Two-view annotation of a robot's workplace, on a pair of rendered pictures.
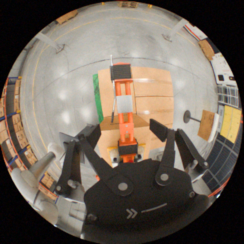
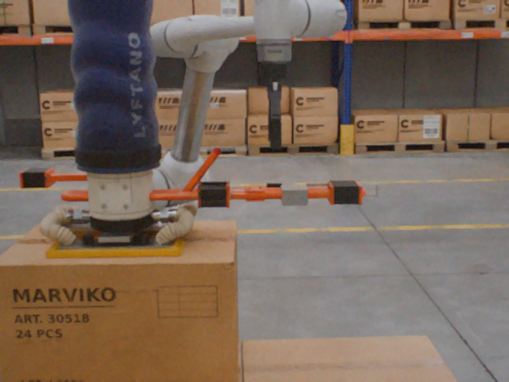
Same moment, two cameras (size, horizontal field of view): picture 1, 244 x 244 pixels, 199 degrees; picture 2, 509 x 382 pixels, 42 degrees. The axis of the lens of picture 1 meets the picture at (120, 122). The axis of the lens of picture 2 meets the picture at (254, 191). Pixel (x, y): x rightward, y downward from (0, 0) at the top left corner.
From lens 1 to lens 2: 178 cm
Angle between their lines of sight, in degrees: 78
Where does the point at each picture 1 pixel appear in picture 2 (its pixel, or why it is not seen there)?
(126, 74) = (338, 185)
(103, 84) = (366, 343)
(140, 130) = (223, 251)
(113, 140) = (207, 231)
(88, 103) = not seen: outside the picture
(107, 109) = (268, 348)
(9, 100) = (424, 72)
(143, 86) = not seen: outside the picture
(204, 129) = not seen: outside the picture
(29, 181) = (212, 55)
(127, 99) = (301, 188)
